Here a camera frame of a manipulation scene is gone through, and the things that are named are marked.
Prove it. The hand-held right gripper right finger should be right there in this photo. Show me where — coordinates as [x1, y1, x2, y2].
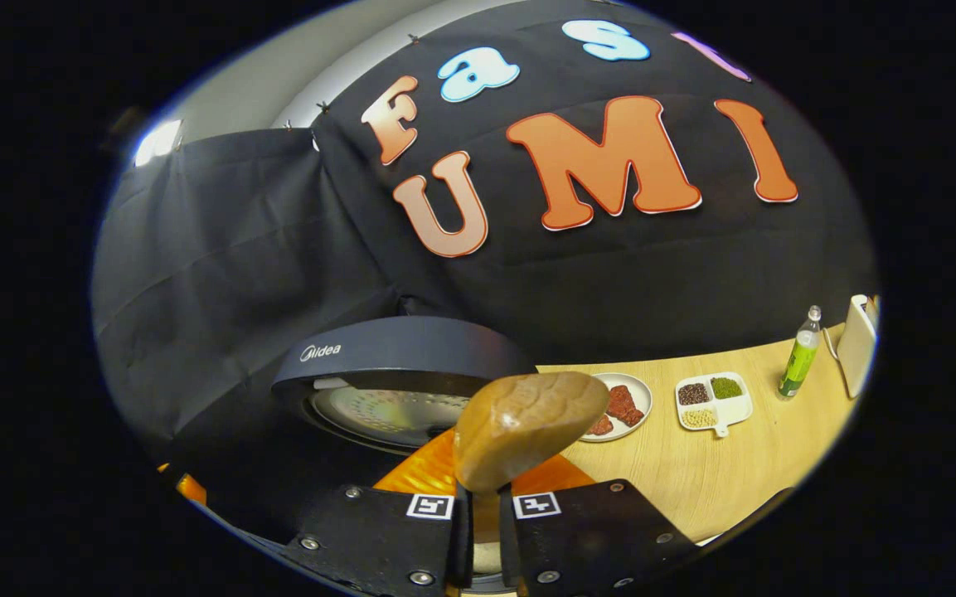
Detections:
[498, 452, 701, 596]

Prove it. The silver black rice cooker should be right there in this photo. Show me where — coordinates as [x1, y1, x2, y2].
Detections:
[270, 315, 538, 465]

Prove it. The round white plate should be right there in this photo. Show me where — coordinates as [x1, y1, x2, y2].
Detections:
[577, 372, 653, 444]

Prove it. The white divided dish with beans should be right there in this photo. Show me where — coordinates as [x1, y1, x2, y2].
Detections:
[675, 371, 754, 438]

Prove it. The wooden spoon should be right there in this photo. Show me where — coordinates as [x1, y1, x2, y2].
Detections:
[453, 371, 611, 548]

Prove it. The narrow ceiling light panel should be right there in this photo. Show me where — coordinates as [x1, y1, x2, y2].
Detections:
[133, 119, 184, 168]

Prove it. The white toaster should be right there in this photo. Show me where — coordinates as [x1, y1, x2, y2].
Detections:
[836, 294, 881, 400]

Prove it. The green label drink bottle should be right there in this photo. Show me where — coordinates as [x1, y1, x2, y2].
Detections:
[777, 305, 823, 402]

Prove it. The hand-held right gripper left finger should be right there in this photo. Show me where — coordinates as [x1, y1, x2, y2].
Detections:
[283, 427, 473, 597]

